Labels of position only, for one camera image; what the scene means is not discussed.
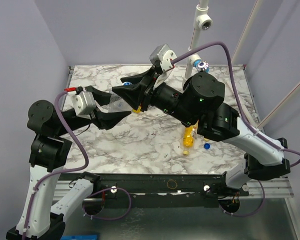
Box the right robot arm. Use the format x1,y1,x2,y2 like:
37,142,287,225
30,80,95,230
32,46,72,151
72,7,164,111
112,69,291,196

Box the white ribbed bottle cap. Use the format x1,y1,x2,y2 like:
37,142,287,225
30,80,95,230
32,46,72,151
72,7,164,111
123,81,132,86

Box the blue bottle cap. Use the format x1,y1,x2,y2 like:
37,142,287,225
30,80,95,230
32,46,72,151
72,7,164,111
204,143,211,150

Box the white PVC pipe frame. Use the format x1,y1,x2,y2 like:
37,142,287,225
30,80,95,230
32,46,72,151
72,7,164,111
185,0,300,128

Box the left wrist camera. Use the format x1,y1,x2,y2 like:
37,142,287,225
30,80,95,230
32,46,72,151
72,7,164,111
64,86,96,119

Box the blue tray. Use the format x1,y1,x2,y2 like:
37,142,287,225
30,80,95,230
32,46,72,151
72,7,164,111
61,234,99,240

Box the blue plastic faucet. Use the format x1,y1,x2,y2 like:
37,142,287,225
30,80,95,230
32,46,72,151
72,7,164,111
193,59,209,73

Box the yellow bottle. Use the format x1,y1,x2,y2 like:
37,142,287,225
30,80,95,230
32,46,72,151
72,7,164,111
182,125,197,156
131,106,141,114

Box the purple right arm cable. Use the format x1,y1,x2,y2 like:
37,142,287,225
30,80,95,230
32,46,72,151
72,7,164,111
172,41,300,218

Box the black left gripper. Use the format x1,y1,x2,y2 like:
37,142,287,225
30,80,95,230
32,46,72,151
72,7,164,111
56,84,131,135

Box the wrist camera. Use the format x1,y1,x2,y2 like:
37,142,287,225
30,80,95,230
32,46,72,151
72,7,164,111
64,86,96,119
149,43,178,88

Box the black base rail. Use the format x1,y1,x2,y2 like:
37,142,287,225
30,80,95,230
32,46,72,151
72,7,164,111
57,171,250,208

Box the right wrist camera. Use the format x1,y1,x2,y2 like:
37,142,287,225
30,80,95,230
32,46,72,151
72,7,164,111
149,43,178,88

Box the small clear bottle white cap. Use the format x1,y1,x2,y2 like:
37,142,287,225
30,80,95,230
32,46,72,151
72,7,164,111
108,93,132,113

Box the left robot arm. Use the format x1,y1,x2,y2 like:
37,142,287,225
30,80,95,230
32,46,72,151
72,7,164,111
6,86,130,240

